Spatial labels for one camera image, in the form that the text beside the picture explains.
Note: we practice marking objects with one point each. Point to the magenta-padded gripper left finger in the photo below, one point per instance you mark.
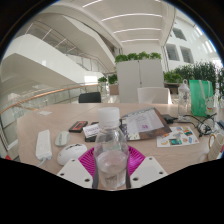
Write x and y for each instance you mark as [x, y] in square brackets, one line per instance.
[75, 171]

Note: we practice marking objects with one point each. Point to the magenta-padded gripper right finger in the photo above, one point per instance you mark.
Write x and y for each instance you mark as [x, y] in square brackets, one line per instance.
[146, 171]

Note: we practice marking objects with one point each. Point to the clear water bottle white cap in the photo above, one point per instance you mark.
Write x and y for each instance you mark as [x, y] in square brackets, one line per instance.
[110, 143]

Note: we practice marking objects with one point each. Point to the white computer mouse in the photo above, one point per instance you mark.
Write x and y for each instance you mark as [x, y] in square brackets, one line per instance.
[70, 153]

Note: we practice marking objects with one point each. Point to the small grey oval mouse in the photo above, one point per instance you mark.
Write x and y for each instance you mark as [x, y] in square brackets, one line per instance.
[62, 138]

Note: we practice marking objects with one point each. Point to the black flat case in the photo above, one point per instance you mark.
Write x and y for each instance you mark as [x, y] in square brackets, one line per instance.
[90, 138]

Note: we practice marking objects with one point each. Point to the white card box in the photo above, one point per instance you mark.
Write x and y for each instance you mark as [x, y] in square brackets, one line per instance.
[91, 130]

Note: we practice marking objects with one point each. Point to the red and black small box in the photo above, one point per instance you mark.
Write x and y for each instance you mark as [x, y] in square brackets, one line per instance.
[78, 126]

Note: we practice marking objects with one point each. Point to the colourful sticker sheet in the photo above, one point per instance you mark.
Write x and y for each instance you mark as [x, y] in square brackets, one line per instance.
[177, 136]

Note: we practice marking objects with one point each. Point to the black power adapter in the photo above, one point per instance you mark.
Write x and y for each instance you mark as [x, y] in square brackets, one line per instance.
[168, 118]

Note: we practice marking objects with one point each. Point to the white paper slip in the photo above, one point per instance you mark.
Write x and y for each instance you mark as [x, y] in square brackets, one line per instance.
[45, 113]

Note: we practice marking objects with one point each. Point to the black chair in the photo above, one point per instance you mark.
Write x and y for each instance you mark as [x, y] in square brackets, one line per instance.
[90, 97]

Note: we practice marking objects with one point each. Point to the tall clear bottle white lid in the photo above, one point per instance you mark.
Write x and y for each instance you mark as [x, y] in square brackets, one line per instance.
[183, 98]

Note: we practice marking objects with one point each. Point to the wood-topped glass railing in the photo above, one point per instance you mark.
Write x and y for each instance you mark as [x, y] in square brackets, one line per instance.
[40, 96]

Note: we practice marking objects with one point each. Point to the white cabinet with plants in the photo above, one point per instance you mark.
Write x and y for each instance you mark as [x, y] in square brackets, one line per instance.
[140, 80]

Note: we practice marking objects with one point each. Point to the green tote bag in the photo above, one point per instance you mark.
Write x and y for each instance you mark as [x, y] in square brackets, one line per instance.
[200, 96]

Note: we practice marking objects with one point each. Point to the planter with green plants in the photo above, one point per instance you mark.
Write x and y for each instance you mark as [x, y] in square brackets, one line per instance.
[111, 81]

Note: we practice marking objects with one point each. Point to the dark planter with plants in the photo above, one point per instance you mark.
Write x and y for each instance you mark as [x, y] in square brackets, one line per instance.
[172, 77]

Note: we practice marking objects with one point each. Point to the row of green hedge plants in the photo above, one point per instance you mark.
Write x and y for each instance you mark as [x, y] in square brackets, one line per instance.
[200, 71]

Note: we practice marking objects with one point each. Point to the ceiling light strips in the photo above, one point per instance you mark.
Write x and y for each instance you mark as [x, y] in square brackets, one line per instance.
[131, 15]

